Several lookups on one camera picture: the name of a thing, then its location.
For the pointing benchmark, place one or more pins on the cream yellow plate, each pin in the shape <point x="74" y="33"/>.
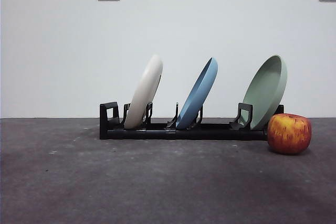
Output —
<point x="147" y="87"/>

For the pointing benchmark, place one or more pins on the blue plate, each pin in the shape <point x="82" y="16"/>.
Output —
<point x="199" y="95"/>

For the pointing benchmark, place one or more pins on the red yellow apple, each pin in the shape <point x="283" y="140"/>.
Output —
<point x="288" y="134"/>

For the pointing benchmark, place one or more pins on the black plate rack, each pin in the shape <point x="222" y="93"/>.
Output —
<point x="147" y="133"/>

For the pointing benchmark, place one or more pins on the green plate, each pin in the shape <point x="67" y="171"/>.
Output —
<point x="265" y="90"/>

